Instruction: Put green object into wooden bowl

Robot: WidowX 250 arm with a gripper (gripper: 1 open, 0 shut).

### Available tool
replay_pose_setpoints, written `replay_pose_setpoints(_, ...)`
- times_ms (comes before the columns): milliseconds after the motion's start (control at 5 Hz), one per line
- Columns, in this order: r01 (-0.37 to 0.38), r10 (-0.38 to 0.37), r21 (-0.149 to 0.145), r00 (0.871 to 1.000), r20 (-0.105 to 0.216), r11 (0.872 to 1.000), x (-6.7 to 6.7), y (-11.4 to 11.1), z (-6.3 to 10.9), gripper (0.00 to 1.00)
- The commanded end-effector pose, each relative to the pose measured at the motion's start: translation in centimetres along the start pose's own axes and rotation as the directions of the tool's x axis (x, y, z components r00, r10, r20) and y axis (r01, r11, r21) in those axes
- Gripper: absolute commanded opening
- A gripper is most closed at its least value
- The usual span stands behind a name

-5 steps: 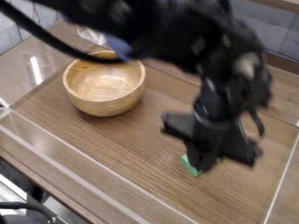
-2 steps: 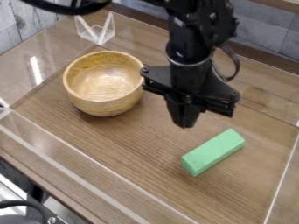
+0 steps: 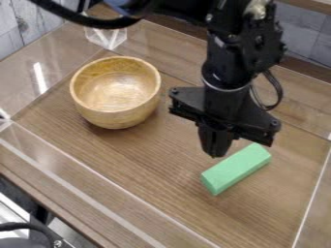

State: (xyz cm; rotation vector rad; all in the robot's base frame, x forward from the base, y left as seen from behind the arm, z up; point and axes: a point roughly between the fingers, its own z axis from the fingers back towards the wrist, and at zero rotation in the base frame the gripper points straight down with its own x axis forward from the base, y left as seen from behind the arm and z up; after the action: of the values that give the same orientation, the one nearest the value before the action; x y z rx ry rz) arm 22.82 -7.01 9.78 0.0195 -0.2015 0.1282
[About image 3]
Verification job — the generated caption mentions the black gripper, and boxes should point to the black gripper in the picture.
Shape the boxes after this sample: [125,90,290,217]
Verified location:
[168,80,281,158]

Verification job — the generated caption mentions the green rectangular block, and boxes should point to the green rectangular block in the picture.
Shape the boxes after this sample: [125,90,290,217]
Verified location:
[200,143,270,196]

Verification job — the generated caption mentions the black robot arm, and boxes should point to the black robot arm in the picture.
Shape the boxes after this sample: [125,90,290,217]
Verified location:
[132,0,285,157]

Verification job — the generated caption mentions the wooden bowl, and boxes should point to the wooden bowl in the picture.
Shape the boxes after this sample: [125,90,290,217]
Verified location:
[69,56,161,130]

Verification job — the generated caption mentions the clear acrylic corner bracket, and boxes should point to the clear acrylic corner bracket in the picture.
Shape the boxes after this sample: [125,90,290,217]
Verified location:
[84,27,126,50]

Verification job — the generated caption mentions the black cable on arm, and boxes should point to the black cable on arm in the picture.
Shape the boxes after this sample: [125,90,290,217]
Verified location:
[26,0,152,30]

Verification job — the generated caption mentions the black stand with cable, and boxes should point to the black stand with cable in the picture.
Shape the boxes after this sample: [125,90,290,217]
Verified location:
[0,216,66,248]

